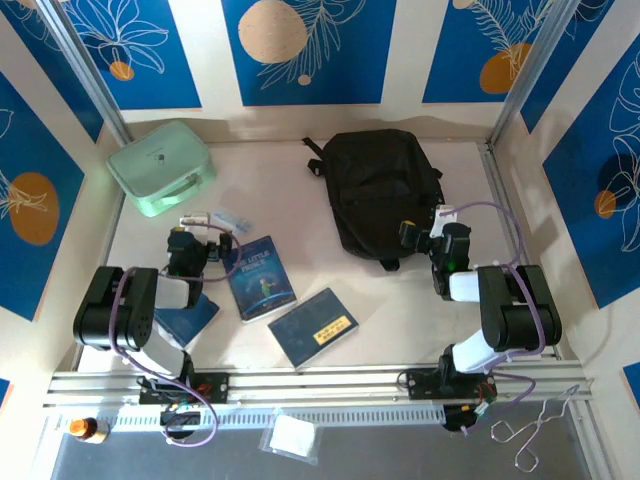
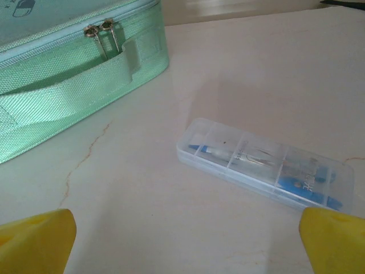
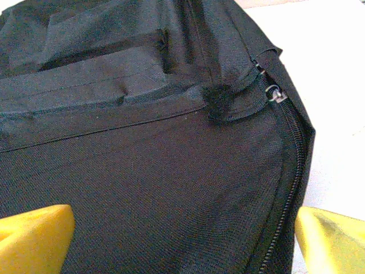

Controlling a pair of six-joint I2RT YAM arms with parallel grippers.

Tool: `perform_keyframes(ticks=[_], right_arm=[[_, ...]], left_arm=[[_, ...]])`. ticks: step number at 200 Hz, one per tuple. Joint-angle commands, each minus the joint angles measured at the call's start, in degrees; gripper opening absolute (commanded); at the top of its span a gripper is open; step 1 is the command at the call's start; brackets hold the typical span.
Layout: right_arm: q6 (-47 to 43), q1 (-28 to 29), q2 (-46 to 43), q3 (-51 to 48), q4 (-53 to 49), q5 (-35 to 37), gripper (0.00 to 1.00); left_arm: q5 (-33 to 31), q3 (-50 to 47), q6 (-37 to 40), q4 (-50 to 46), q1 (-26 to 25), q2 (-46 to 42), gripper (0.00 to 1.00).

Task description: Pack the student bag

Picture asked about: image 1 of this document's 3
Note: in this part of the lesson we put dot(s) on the black backpack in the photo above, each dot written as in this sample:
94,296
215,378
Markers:
380,190

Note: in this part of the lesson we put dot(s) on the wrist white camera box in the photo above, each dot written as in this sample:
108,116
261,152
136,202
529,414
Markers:
195,220
445,215

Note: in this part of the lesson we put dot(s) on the dark blue yellow-label notebook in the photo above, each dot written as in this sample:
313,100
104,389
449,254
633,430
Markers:
312,327

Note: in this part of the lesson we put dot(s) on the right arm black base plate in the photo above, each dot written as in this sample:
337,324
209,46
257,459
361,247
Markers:
420,384

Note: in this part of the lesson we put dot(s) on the aluminium side rail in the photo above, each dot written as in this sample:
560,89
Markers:
500,185

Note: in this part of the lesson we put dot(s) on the plain dark blue booklet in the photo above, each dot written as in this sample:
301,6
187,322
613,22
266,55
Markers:
192,320

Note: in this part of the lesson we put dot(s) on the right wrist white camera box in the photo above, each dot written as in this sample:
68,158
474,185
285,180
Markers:
445,215

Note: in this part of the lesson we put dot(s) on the mint green lunch bag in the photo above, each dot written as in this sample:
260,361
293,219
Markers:
155,165

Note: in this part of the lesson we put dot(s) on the clear bag with white cloth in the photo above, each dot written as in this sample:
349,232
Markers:
292,436

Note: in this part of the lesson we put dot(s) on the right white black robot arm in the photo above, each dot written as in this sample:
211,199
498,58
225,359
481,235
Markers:
520,310

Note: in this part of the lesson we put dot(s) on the aluminium frame post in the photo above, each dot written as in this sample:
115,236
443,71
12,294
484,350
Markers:
85,70
531,70

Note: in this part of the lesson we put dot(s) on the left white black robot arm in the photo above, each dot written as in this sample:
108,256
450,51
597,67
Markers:
117,310

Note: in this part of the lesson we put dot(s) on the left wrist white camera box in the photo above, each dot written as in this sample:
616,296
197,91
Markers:
195,220

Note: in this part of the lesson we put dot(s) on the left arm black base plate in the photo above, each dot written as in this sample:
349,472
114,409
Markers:
215,387

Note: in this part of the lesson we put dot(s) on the orange cap brown bottle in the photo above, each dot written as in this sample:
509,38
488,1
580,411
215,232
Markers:
87,430

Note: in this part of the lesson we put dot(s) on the grey metal sheet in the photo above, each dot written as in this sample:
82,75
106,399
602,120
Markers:
400,455

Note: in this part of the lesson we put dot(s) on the aluminium mounting rail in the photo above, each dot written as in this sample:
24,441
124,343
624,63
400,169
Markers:
320,385

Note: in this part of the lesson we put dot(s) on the Little Prince book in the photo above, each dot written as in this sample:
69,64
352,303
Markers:
260,280

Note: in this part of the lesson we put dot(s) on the blue floral wall poster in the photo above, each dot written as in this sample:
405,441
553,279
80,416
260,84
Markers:
590,200
310,60
150,50
590,50
30,200
465,50
55,90

